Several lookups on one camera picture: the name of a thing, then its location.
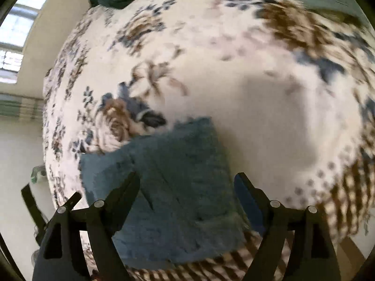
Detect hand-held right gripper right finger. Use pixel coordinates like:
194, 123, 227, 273
233, 172, 342, 281

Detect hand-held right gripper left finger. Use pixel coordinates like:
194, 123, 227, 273
33, 171, 141, 281

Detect green striped curtain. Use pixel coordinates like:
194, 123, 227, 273
0, 92, 45, 121

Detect barred window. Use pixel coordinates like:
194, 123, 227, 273
0, 0, 60, 84

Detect floral bed blanket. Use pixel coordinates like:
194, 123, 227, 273
42, 0, 375, 281

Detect blue denim pants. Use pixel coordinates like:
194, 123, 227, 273
79, 116, 253, 270

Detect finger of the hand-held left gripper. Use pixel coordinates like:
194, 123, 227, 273
20, 183, 49, 246

